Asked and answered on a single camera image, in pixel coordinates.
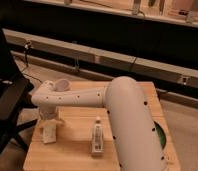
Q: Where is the white sponge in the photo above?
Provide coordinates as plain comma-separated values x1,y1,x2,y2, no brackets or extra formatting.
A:
43,122,57,144

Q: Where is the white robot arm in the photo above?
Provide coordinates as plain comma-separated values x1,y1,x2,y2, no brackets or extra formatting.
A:
31,76,167,171

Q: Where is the green ceramic bowl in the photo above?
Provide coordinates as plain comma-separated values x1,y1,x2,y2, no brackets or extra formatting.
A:
154,122,167,149

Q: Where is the clear plastic cup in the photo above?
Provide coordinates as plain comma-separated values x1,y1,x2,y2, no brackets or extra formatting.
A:
55,79,70,92

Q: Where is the black chair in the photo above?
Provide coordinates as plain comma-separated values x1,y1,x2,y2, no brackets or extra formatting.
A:
0,26,37,154

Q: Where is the wooden board table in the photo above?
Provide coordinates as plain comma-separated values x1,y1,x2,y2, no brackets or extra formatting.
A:
23,81,181,171

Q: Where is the white tube bottle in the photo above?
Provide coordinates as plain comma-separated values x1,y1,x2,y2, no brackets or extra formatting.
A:
91,117,104,156

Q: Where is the black cable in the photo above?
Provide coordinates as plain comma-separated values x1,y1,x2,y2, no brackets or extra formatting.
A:
22,46,46,84

